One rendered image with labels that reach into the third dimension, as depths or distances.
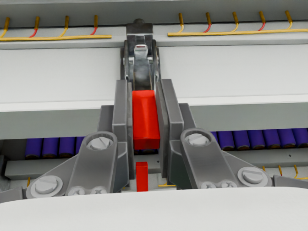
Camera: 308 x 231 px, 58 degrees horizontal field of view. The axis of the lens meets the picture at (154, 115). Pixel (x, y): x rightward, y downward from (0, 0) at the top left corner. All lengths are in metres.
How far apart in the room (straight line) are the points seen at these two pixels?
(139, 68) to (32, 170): 0.23
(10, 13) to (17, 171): 0.20
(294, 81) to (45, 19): 0.18
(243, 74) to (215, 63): 0.02
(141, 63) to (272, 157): 0.25
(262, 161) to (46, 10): 0.28
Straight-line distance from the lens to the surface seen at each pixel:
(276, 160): 0.38
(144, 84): 0.15
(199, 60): 0.21
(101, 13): 0.22
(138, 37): 0.18
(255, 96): 0.20
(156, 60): 0.17
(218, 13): 0.23
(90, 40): 0.21
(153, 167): 0.34
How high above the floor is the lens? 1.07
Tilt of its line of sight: 42 degrees down
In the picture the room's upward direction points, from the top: 1 degrees clockwise
